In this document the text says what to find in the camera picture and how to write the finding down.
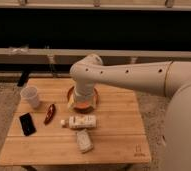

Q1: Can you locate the black smartphone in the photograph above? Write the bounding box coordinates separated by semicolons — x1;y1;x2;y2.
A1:
19;113;36;136

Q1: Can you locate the white lotion bottle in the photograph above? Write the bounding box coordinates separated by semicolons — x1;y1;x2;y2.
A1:
60;115;97;129

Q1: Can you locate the red brown chili toy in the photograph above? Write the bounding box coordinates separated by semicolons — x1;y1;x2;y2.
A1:
44;104;56;125

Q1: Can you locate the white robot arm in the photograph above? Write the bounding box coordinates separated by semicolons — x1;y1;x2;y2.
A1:
70;54;191;171

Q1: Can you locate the orange bowl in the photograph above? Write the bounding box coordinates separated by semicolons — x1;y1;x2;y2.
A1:
67;87;99;114

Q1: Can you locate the wooden table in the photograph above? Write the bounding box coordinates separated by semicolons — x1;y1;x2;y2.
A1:
0;78;151;166

